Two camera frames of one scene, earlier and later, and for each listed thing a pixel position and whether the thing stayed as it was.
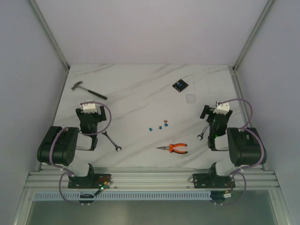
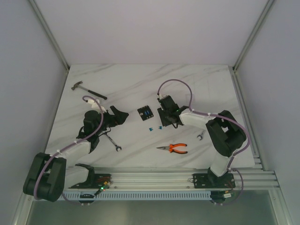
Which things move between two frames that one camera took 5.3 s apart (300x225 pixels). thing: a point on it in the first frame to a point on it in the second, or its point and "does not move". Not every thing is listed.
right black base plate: x=208 y=181 does not move
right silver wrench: x=201 y=135 does not move
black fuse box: x=180 y=85 to x=145 y=113
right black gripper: x=208 y=110 to x=164 y=122
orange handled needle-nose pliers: x=170 y=148 does not move
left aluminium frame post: x=49 y=35 does not move
